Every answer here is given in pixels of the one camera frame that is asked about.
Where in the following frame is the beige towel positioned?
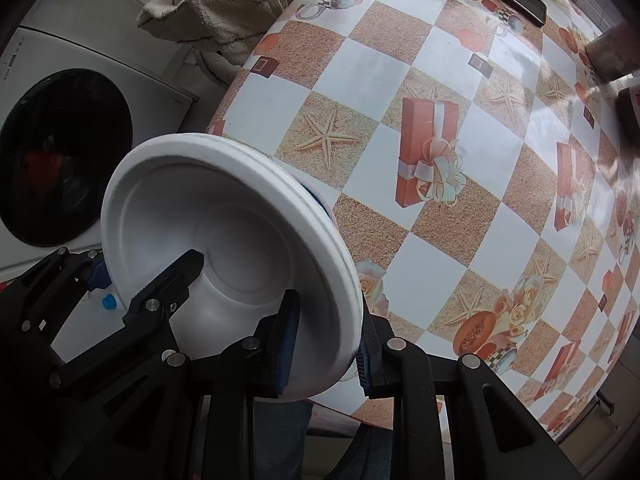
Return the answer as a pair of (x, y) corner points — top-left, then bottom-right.
(136, 0), (268, 66)

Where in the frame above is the metal cup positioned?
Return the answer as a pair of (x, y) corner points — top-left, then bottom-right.
(585, 22), (640, 83)

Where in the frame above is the dark pot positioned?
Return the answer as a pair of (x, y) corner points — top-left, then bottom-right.
(617, 77), (640, 136)

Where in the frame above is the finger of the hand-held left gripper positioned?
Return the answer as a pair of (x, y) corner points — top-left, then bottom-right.
(122, 249), (206, 358)
(0, 247), (111, 346)

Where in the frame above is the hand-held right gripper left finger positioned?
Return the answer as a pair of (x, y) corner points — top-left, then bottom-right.
(115, 287), (302, 480)

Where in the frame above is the white washing machine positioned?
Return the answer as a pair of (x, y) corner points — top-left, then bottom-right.
(0, 22), (196, 281)

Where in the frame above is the checkered printed tablecloth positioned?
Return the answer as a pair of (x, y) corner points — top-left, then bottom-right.
(205, 0), (640, 436)

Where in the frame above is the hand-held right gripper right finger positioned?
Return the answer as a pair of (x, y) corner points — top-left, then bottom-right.
(355, 310), (583, 480)

